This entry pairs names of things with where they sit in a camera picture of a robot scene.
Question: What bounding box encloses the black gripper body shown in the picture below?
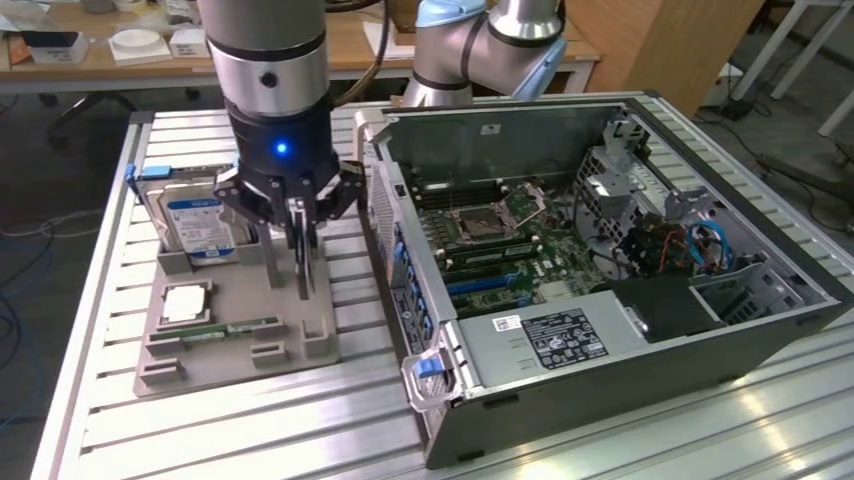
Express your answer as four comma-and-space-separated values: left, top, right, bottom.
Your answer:
223, 97, 346, 225

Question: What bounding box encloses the black graphics card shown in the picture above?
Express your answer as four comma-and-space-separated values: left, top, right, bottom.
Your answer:
287, 197, 320, 302

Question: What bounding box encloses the hard disk in blue caddy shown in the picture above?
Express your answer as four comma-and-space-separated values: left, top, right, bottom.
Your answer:
124, 162, 252, 269

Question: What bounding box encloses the CPU socket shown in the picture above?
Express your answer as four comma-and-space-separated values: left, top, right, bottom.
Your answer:
453, 207, 502, 242

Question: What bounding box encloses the grey parts rack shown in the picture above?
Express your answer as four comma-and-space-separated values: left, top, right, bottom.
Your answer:
132, 219, 343, 400

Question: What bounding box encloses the small white box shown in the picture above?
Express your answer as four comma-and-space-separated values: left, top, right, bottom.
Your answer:
168, 26, 210, 59

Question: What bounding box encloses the silver CPU chip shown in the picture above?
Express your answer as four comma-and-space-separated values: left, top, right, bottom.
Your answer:
160, 288, 210, 326

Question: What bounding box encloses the white paper stack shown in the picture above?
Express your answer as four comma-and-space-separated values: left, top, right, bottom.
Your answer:
362, 19, 419, 62

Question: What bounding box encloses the black-labelled RAM stick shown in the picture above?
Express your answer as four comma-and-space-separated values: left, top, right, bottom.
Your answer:
442, 243, 542, 269

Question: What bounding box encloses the green RAM stick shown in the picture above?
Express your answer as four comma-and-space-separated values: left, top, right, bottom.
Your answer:
155, 316, 283, 342

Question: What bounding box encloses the white round container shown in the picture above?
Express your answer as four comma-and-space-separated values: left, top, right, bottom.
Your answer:
108, 28, 175, 67

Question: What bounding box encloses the blue expansion slot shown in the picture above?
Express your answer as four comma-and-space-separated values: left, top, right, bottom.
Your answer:
446, 272, 527, 297

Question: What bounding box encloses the black chair base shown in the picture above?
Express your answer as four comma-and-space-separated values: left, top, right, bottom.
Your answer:
46, 91, 142, 147

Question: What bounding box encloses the brown cardboard box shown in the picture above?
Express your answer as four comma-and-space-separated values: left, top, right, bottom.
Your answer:
389, 0, 422, 34

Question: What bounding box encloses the wooden desk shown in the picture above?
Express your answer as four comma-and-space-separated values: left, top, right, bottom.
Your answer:
0, 0, 602, 109

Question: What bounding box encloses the green motherboard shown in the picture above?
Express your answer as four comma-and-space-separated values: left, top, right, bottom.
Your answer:
406, 169, 606, 321

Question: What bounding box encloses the white box with dark lid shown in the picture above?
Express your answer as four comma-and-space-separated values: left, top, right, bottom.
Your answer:
19, 30, 92, 66

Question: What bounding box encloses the blue case latch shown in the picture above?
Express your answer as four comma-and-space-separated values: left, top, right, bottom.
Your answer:
413, 353, 446, 384

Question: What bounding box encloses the perforated metal drive cage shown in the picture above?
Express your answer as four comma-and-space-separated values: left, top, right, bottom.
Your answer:
573, 117, 713, 242

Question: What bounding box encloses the grey power supply unit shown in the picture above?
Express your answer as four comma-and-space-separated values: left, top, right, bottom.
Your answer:
457, 291, 653, 390

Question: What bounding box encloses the black plastic shroud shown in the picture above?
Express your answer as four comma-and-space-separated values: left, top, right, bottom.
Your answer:
603, 273, 729, 344

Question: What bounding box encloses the wooden cabinet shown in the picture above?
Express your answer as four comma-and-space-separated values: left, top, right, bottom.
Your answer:
563, 0, 766, 109

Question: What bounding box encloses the black open PC case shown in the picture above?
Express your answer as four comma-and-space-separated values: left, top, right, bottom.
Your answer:
353, 97, 854, 471

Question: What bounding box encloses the black power brick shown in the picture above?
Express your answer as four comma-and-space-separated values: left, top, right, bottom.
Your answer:
717, 97, 755, 122

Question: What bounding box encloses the silver metal disk bay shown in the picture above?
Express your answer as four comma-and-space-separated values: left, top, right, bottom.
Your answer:
689, 254, 813, 326

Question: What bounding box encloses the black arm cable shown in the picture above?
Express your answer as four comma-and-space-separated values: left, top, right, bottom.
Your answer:
330, 0, 402, 109

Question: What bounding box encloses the red wire bundle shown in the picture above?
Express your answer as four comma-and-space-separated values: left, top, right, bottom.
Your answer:
657, 224, 690, 274

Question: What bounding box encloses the blue wire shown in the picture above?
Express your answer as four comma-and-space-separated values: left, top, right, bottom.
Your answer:
686, 219, 737, 274

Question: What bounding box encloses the white table frame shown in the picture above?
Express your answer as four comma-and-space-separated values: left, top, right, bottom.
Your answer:
730, 0, 854, 137

